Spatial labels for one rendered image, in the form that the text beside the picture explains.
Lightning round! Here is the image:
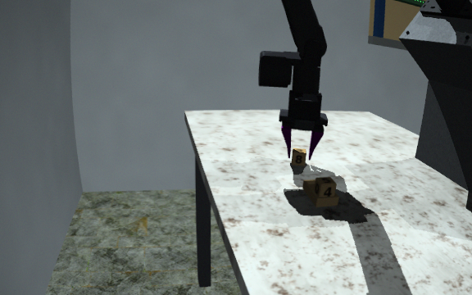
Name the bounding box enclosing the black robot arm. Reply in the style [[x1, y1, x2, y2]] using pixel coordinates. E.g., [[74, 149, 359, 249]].
[[259, 0, 472, 131]]

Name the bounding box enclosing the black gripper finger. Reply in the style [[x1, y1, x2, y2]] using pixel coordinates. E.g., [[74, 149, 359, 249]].
[[309, 131, 324, 160], [281, 126, 292, 158]]

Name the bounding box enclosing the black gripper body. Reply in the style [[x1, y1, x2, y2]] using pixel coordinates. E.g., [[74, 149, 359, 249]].
[[279, 88, 328, 133]]

